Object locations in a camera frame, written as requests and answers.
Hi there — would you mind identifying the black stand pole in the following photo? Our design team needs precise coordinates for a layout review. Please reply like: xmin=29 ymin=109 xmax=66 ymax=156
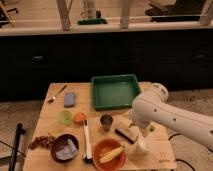
xmin=8 ymin=123 xmax=25 ymax=171

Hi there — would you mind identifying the clear plastic cup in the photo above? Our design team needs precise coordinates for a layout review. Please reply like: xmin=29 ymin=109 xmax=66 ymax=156
xmin=134 ymin=140 xmax=149 ymax=155

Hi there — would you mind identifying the green cucumber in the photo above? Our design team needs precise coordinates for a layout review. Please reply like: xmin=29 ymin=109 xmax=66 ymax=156
xmin=149 ymin=124 xmax=155 ymax=132

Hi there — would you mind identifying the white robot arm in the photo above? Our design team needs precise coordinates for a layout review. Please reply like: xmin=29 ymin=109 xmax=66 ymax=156
xmin=127 ymin=83 xmax=213 ymax=150

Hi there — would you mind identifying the green base plate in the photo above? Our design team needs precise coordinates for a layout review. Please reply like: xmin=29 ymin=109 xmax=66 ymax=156
xmin=77 ymin=18 xmax=108 ymax=25

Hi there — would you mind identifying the blue sponge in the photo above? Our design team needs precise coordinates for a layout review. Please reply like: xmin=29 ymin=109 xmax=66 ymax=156
xmin=64 ymin=92 xmax=75 ymax=107

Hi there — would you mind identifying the metal spoon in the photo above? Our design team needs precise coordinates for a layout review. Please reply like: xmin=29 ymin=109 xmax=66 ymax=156
xmin=47 ymin=85 xmax=67 ymax=104

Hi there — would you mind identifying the light green plastic cup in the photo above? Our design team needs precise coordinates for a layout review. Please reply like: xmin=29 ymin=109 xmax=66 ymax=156
xmin=58 ymin=110 xmax=72 ymax=126

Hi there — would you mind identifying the small metal cup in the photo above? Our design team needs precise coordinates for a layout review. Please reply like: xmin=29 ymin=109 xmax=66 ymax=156
xmin=100 ymin=114 xmax=113 ymax=132

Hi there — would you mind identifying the dark red bowl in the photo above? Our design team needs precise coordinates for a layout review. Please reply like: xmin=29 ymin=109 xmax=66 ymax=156
xmin=50 ymin=134 xmax=79 ymax=163

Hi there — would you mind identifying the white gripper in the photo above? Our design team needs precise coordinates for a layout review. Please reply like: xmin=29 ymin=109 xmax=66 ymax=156
xmin=118 ymin=116 xmax=150 ymax=143

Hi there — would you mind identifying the black floor cable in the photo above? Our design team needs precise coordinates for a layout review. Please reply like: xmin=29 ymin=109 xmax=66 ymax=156
xmin=168 ymin=132 xmax=198 ymax=171

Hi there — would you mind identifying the green plastic tray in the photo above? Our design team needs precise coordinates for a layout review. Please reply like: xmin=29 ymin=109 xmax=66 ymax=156
xmin=91 ymin=74 xmax=141 ymax=111

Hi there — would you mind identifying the brown wooden block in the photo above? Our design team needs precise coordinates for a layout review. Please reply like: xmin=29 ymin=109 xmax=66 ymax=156
xmin=115 ymin=124 xmax=138 ymax=144

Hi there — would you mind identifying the white handled knife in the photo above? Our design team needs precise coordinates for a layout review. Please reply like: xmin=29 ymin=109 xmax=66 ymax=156
xmin=83 ymin=120 xmax=93 ymax=163

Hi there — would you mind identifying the yellow corn cob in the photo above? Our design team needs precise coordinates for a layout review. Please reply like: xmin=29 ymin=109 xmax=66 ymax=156
xmin=99 ymin=146 xmax=124 ymax=164

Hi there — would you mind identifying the crumpled grey cloth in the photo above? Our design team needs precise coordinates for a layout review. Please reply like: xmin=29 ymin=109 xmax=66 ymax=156
xmin=56 ymin=139 xmax=78 ymax=160

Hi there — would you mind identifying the orange bowl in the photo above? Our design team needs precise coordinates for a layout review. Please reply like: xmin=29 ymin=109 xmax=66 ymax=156
xmin=92 ymin=138 xmax=126 ymax=171

